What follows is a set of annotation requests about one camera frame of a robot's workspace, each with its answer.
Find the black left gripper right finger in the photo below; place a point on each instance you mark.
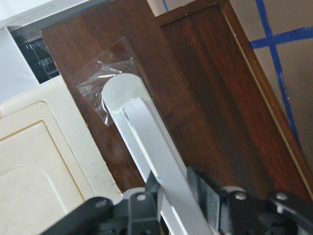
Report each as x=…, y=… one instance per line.
x=207, y=193

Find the dark wooden drawer cabinet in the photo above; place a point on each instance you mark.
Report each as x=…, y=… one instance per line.
x=215, y=110

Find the cream plastic storage box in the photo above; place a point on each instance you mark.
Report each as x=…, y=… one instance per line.
x=49, y=162

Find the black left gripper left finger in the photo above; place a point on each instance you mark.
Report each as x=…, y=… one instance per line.
x=153, y=187

